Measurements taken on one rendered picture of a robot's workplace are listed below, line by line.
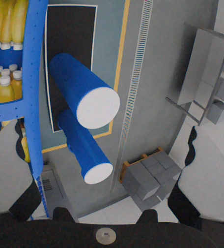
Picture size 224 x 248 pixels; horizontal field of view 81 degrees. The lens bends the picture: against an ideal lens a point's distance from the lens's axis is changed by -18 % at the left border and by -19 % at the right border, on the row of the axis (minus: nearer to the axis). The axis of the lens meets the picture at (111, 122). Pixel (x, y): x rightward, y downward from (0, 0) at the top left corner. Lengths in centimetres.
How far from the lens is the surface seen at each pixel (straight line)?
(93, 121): 96
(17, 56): 78
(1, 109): 57
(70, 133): 163
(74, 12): 165
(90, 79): 96
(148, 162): 390
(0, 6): 60
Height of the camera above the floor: 172
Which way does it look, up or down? 41 degrees down
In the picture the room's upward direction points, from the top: 139 degrees clockwise
